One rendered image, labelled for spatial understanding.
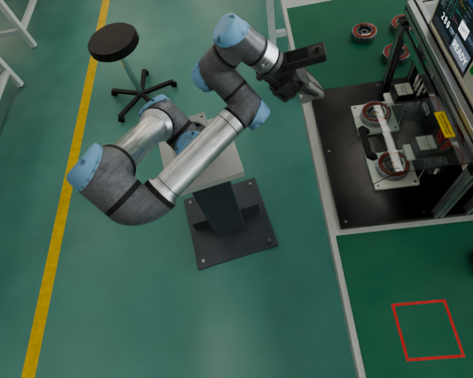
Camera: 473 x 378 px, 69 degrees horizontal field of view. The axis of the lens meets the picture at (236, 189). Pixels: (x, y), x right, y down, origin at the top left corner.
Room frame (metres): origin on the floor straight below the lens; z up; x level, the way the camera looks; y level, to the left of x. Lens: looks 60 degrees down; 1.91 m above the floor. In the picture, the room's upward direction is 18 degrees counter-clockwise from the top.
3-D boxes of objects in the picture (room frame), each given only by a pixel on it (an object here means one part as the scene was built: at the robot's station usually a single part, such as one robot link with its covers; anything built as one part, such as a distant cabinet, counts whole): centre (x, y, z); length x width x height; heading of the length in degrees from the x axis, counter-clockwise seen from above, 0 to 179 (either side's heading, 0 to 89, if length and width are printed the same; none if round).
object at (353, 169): (0.65, -0.60, 0.76); 0.64 x 0.47 x 0.02; 168
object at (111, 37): (2.18, 0.47, 0.28); 0.54 x 0.49 x 0.56; 78
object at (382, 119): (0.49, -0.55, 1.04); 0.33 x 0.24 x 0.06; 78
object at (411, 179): (0.54, -0.56, 0.78); 0.15 x 0.15 x 0.01; 78
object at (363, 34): (1.26, -0.80, 0.77); 0.11 x 0.11 x 0.04
